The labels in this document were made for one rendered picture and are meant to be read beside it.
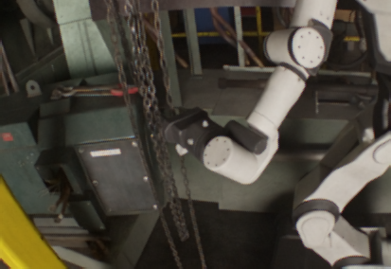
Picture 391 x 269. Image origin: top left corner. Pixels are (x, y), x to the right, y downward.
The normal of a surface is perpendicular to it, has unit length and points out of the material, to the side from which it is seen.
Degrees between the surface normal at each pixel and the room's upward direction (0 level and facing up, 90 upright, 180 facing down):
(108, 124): 45
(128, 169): 90
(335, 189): 90
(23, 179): 90
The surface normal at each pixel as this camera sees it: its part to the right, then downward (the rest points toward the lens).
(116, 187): 0.07, 0.49
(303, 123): -0.27, 0.51
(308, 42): 0.24, 0.18
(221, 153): -0.63, -0.42
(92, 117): -0.04, -0.26
